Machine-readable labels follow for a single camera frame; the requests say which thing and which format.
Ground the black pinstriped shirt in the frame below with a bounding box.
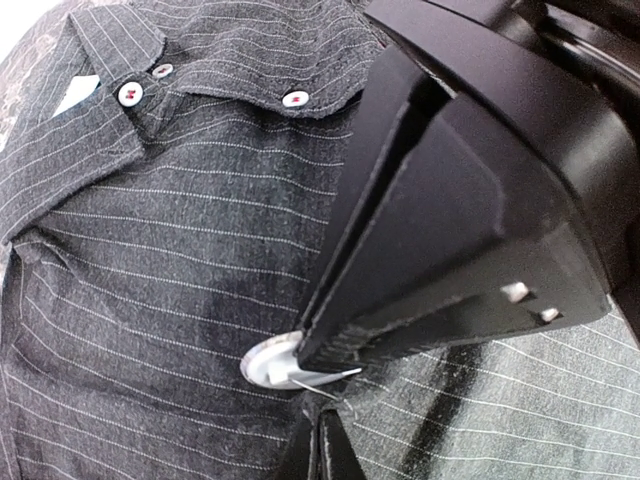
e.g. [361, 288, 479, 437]
[1, 1, 639, 479]

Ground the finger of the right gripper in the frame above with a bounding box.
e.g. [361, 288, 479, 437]
[296, 49, 608, 373]

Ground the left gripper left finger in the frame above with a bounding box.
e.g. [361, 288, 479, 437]
[273, 407, 319, 480]

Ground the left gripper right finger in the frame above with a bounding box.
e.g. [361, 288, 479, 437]
[318, 410, 366, 480]

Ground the round brooch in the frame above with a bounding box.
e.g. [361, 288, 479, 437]
[240, 331, 362, 391]

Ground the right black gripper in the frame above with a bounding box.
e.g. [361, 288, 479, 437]
[359, 0, 640, 346]

